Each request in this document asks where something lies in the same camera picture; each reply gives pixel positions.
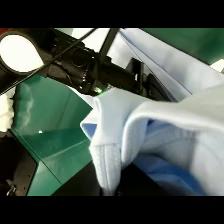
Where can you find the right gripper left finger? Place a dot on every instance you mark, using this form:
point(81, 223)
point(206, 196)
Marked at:
point(83, 183)

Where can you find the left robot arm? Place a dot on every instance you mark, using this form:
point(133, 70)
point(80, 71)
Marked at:
point(20, 53)

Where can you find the light blue shirt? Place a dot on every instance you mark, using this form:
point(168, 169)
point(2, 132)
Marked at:
point(186, 133)

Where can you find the white garment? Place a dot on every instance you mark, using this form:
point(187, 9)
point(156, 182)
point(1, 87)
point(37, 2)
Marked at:
point(6, 111)

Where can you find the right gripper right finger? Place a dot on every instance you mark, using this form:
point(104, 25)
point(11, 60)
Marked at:
point(136, 181)

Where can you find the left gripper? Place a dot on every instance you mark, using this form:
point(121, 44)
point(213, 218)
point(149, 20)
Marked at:
point(110, 75)

